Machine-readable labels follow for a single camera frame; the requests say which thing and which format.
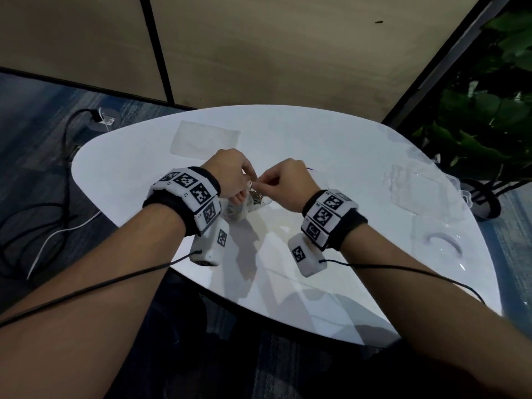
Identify person's right hand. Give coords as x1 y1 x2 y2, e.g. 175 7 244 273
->
255 158 321 215

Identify person's left hand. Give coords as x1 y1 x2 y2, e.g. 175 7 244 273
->
201 148 259 205

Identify small clear bag with metal parts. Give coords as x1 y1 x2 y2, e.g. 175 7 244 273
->
224 180 273 223

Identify person's right forearm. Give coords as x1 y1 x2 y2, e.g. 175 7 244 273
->
340 233 532 399

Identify person's left forearm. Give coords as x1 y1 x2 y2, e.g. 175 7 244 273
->
0 202 186 399

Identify flat clear plastic bag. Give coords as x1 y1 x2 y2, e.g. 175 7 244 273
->
170 120 242 161

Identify black wristband with marker tiles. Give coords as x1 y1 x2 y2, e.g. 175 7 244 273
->
301 189 369 252
142 166 222 237

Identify round floor socket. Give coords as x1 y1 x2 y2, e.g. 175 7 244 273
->
88 107 121 132

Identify clear plastic compartment box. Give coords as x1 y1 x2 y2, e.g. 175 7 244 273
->
383 163 475 217

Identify clear plastic lid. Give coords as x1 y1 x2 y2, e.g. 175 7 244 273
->
411 215 472 272

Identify black plant stand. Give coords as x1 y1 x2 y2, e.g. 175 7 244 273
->
459 178 504 221

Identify green leafy plant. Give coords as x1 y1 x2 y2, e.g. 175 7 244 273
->
411 11 532 181

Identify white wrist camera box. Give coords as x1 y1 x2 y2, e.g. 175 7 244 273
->
287 233 328 278
190 218 229 267

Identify thin black camera cable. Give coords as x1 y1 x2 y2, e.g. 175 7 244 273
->
0 250 203 328
319 259 486 305

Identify black floor cable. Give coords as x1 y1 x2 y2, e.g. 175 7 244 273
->
0 108 102 281

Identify white floor cable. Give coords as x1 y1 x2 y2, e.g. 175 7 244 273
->
26 210 101 282

